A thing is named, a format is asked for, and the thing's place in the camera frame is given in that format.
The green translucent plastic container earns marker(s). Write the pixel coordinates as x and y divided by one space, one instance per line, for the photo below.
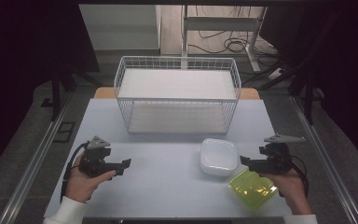
251 189

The person's right hand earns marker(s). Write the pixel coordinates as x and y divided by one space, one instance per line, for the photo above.
292 189

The white cabinet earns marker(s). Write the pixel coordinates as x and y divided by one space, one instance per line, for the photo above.
121 28

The black floor bracket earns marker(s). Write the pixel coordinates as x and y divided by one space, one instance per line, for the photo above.
62 142

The white power strip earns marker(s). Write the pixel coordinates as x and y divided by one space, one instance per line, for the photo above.
275 74

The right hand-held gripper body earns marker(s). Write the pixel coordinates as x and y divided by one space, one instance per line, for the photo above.
276 161

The white metal desk frame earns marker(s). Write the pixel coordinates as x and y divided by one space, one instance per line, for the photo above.
217 24

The wooden table board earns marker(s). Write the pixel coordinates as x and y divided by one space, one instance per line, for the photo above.
104 93

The person's left hand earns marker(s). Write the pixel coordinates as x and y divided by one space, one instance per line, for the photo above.
80 185

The white square bowl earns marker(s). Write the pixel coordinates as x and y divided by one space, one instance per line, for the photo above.
219 155

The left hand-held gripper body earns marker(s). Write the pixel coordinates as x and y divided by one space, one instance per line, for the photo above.
93 158

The dark curtain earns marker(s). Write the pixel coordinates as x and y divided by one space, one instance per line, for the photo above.
354 62

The black metal stand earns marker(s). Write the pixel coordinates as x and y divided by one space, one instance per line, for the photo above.
56 93
308 99

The aluminium rail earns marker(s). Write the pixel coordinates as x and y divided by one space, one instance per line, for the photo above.
323 149
31 169

